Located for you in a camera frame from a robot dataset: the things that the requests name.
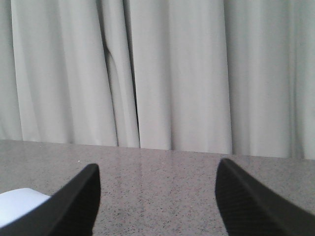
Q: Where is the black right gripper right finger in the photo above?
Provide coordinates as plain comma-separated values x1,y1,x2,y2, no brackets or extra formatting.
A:
215,158,315,236

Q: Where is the white curtain backdrop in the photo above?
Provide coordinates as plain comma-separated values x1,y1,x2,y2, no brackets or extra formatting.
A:
0,0,315,159

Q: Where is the light blue slipper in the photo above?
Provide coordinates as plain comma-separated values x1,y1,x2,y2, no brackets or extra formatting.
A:
0,188,50,228

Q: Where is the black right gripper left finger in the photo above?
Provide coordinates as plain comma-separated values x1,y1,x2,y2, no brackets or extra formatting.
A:
0,164,100,236

